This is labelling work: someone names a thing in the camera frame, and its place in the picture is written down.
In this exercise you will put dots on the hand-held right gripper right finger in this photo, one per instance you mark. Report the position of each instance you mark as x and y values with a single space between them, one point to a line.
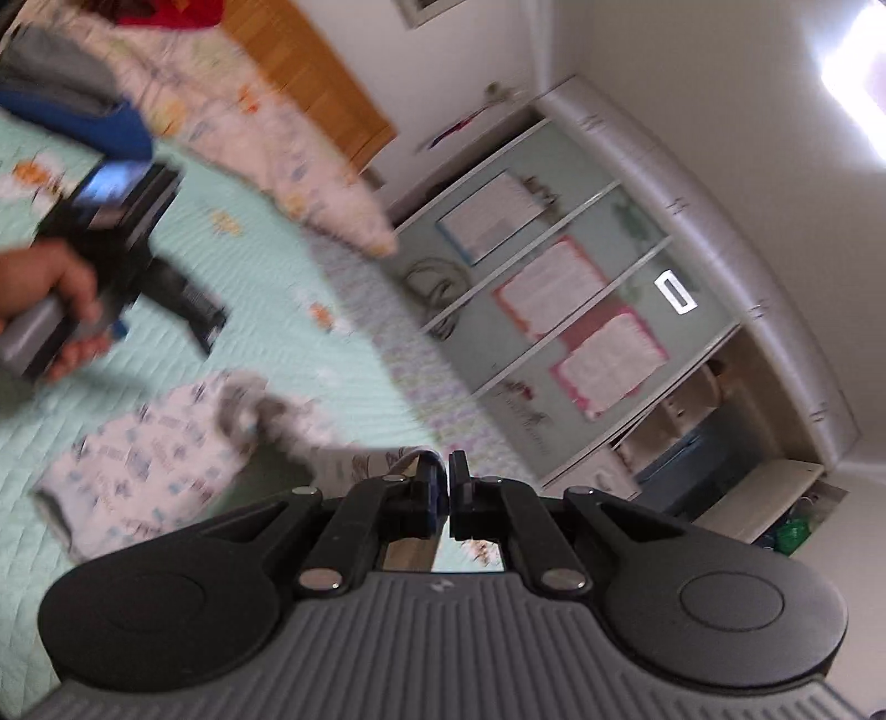
460 488

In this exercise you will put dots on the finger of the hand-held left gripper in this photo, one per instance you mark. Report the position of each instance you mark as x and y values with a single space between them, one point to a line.
187 304

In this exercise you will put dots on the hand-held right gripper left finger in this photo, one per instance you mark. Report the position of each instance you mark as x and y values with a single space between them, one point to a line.
435 498

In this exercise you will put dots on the white motorcycle-print shirt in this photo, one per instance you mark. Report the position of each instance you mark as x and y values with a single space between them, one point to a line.
159 457

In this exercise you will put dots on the person's left hand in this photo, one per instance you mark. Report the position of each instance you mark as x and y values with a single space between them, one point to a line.
41 277

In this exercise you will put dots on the blue cloth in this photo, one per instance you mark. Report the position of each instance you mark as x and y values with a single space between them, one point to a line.
83 131

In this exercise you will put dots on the grey cloth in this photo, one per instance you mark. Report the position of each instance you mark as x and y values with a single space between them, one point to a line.
62 66

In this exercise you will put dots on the floral pillow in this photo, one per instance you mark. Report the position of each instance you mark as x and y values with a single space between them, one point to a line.
277 138

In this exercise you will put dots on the pink-bordered poster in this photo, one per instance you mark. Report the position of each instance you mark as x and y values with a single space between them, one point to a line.
609 360

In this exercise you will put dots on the grey coiled hoop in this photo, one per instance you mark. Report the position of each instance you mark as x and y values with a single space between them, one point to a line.
436 277

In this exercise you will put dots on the red cloth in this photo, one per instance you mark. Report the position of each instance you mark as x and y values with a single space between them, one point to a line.
173 10

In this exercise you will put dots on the orange-bordered poster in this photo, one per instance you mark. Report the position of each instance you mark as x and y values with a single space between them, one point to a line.
554 287

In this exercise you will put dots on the wooden headboard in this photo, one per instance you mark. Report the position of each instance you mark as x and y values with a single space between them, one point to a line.
304 76

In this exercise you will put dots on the blue-bordered poster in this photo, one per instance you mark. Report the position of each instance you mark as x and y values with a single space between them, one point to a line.
491 214

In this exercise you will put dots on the green bag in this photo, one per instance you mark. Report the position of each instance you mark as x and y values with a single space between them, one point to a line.
789 534

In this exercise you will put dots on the pale sliding-door wardrobe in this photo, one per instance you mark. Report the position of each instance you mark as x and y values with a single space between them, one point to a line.
595 173

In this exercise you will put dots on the framed photo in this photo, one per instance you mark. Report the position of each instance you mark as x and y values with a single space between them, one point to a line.
423 8

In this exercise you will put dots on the ceiling light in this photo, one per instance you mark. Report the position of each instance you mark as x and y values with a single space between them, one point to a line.
858 83

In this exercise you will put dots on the tasselled wall ornament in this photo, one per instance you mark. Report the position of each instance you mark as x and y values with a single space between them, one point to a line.
471 118

